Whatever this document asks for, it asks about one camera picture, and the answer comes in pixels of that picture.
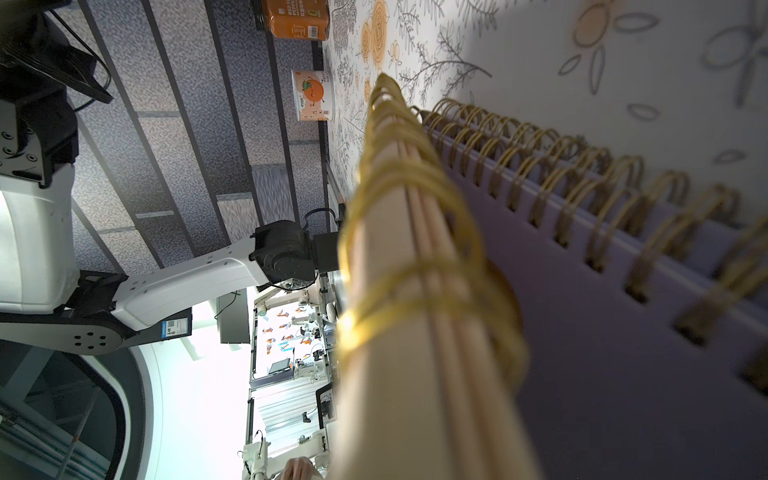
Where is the purple 2026 calendar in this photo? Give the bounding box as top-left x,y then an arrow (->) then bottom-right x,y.
420,99 -> 767,479

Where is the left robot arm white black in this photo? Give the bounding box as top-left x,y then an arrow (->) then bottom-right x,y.
1,1 -> 340,356

